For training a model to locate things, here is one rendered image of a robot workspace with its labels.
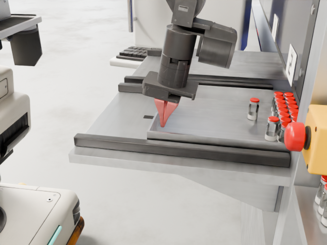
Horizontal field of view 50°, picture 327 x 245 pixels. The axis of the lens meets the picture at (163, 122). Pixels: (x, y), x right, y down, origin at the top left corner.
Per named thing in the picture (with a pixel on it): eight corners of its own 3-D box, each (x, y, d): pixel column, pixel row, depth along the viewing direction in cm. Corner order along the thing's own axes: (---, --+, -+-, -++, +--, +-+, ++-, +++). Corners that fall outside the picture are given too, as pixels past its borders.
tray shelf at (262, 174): (287, 64, 119) (288, 59, 119) (339, 192, 58) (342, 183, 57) (150, 57, 127) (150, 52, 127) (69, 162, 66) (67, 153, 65)
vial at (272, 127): (275, 136, 71) (279, 116, 68) (276, 142, 69) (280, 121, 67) (264, 135, 71) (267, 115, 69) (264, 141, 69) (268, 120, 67)
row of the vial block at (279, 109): (280, 110, 82) (283, 91, 80) (290, 149, 66) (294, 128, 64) (270, 109, 82) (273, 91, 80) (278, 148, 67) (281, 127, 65)
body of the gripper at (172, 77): (193, 103, 65) (202, 66, 62) (140, 91, 66) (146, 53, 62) (196, 90, 71) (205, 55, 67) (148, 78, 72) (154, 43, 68)
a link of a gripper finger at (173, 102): (171, 136, 69) (180, 94, 65) (136, 128, 70) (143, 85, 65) (176, 121, 75) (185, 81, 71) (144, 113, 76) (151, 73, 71)
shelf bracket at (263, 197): (272, 202, 76) (281, 151, 70) (274, 212, 73) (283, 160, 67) (121, 185, 81) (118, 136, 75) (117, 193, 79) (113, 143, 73)
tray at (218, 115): (308, 106, 84) (311, 92, 83) (335, 166, 62) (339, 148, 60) (170, 96, 90) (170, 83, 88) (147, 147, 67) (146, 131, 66)
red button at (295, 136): (308, 143, 50) (314, 118, 48) (314, 158, 46) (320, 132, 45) (281, 141, 51) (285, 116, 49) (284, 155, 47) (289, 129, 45)
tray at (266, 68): (290, 63, 114) (292, 53, 113) (303, 93, 91) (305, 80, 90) (186, 58, 120) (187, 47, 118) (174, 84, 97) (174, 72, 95)
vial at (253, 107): (257, 116, 79) (259, 98, 77) (257, 120, 77) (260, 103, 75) (246, 115, 79) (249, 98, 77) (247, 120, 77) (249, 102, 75)
